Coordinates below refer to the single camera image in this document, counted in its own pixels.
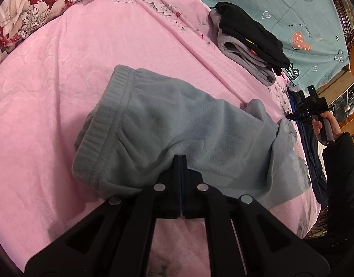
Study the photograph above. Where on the folded black garment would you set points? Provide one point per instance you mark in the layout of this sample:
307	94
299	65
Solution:
253	34

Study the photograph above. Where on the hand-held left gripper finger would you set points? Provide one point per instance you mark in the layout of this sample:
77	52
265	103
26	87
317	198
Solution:
184	169
177	169

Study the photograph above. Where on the dark blue garment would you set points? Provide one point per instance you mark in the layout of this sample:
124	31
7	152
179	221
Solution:
309	150

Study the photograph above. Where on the person's right forearm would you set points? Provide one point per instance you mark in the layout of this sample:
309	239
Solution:
343	184

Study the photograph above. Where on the red floral quilt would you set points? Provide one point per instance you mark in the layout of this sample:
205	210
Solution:
35	3

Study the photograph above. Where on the pink bed sheet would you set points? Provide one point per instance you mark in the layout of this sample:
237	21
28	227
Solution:
64	98

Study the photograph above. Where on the folded grey pants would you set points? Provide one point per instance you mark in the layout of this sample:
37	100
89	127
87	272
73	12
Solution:
243	54

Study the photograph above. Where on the wooden furniture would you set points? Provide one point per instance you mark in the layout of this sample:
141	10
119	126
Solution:
348	72

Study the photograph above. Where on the light blue heart-print blanket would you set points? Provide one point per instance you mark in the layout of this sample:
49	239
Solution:
269	8

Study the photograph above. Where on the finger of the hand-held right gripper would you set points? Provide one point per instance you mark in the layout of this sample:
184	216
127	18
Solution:
299	109

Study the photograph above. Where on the person's right hand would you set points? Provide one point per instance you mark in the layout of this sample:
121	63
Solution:
330	127

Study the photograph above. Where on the grey-blue fleece pants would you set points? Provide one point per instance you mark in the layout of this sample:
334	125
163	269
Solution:
177	121

